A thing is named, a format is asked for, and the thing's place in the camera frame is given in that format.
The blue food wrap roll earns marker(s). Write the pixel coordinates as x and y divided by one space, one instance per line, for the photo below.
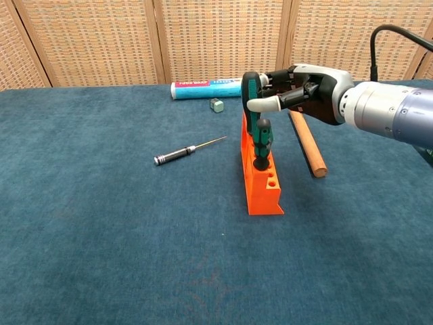
209 90

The orange screwdriver rack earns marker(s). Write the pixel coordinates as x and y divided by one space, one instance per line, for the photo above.
260 199

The woven bamboo folding screen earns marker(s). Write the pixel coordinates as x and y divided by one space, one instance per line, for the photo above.
101 40

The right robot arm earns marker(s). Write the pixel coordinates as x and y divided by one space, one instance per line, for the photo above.
389 108

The small grey-green block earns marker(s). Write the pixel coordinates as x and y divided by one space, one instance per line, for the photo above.
217 105

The blue table cloth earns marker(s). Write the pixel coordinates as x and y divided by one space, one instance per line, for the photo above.
101 220

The wooden dowel rod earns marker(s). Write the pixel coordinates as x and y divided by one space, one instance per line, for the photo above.
311 149

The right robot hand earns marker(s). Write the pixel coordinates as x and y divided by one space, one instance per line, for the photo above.
324 98

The clear water bottle green label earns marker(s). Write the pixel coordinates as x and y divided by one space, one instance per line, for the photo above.
428 152

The black silver precision screwdriver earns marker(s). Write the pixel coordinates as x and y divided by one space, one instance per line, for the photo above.
176 155

